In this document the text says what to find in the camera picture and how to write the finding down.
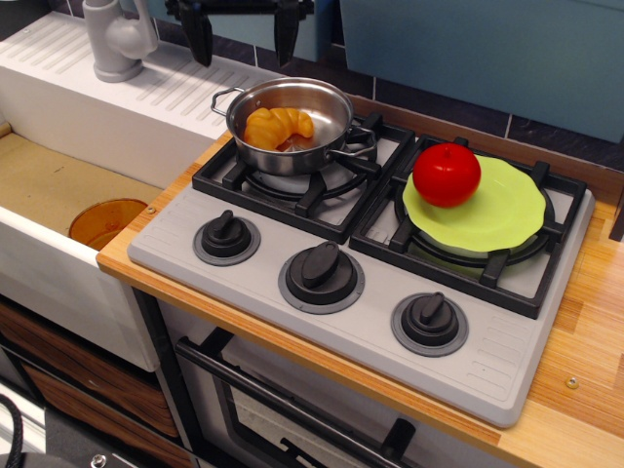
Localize grey toy stove top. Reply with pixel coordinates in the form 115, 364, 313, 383
128, 181, 595, 427

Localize black stove knob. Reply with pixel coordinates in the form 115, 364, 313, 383
192, 210, 261, 267
391, 292, 469, 358
278, 241, 366, 315

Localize black middle stove knob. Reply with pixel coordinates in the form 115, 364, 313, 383
278, 241, 366, 315

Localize white toy sink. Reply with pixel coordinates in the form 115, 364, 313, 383
1, 13, 273, 371

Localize black right stove knob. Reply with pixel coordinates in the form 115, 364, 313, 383
391, 292, 469, 358

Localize black burner grate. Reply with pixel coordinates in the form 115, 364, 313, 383
349, 136, 591, 319
192, 113, 416, 244

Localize toy oven door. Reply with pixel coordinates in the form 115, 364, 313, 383
177, 329, 496, 467

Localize black right burner grate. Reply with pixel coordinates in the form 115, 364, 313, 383
349, 136, 591, 319

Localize stainless steel pot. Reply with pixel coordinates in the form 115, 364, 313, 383
211, 77, 377, 176

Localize black left burner grate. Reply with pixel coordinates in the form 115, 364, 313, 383
192, 113, 416, 244

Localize black braided cable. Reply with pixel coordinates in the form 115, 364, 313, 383
0, 393, 25, 468

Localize black left stove knob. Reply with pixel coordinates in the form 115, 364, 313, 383
192, 210, 261, 267

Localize red plastic apple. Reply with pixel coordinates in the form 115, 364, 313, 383
412, 142, 482, 209

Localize black oven door handle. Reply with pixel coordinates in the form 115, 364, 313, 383
175, 333, 415, 467

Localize orange sink drain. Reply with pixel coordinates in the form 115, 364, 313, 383
68, 198, 147, 251

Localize wooden drawer fronts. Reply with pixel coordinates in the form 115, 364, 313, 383
1, 297, 194, 467

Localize grey toy faucet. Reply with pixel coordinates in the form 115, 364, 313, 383
82, 0, 158, 83

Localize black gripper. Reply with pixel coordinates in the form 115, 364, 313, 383
165, 0, 315, 67

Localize yellow plastic croissant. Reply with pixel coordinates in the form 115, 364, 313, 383
244, 107, 315, 151

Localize light green plate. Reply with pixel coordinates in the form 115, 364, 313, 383
402, 155, 546, 253

